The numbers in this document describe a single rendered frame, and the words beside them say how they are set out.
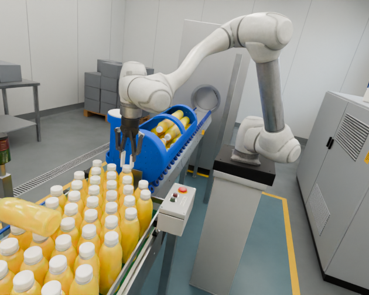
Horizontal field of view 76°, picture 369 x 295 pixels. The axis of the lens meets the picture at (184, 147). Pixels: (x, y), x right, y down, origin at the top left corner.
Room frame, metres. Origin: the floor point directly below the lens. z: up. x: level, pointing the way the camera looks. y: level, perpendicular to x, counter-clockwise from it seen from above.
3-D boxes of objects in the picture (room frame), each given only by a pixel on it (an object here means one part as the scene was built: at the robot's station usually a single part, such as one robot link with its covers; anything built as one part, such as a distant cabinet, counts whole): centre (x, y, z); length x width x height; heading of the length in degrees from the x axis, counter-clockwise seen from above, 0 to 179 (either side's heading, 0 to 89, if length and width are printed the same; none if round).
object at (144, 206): (0.79, 0.12, 1.00); 0.07 x 0.07 x 0.19
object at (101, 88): (5.19, 1.61, 0.59); 1.20 x 0.80 x 1.19; 75
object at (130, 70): (0.93, 0.23, 1.49); 0.13 x 0.11 x 0.16; 37
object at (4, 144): (0.75, 0.66, 1.23); 0.06 x 0.06 x 0.04
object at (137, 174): (1.06, 0.23, 0.99); 0.10 x 0.02 x 0.12; 79
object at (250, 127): (1.42, -0.40, 1.23); 0.18 x 0.16 x 0.22; 36
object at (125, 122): (0.94, 0.24, 1.31); 0.08 x 0.07 x 0.09; 79
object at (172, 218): (0.81, -0.01, 1.05); 0.20 x 0.10 x 0.10; 169
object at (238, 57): (2.47, -0.37, 0.85); 0.06 x 0.06 x 1.70; 79
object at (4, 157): (0.75, 0.66, 1.18); 0.06 x 0.06 x 0.05
